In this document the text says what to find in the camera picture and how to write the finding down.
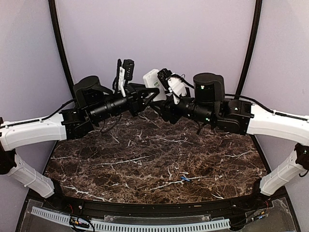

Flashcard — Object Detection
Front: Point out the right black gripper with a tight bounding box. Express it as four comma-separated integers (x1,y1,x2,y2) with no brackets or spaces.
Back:
149,87,216,125

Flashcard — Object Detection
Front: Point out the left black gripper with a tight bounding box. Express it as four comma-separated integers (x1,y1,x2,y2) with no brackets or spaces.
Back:
89,82,159,123

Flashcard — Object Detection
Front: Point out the white remote control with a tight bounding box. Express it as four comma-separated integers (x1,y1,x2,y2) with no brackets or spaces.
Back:
143,69,167,102

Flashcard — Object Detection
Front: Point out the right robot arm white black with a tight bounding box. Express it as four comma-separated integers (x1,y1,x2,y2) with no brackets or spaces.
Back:
152,69,309,210

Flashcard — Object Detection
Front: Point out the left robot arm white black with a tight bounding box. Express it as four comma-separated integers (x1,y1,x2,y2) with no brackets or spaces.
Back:
0,75,159,211

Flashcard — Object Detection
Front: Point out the clear acrylic plate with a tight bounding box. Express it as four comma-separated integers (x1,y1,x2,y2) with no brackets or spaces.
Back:
103,215,211,225

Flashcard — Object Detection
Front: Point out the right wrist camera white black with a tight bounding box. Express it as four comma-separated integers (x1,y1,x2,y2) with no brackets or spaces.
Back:
157,68,190,104

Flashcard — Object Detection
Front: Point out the black front rail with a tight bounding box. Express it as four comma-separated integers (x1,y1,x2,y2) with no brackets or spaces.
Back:
24,187,290,219

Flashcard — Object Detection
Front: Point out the white slotted cable duct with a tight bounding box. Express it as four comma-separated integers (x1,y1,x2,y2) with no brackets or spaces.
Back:
31,206,230,232

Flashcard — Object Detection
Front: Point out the left black frame post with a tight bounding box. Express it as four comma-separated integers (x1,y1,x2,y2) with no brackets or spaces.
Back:
48,0,75,98

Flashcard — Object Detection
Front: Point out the black frame post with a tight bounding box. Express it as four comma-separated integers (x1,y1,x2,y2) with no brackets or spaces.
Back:
48,0,75,98
235,0,263,99

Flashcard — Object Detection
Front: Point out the right black frame post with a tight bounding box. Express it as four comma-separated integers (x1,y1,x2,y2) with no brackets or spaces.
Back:
235,0,263,99

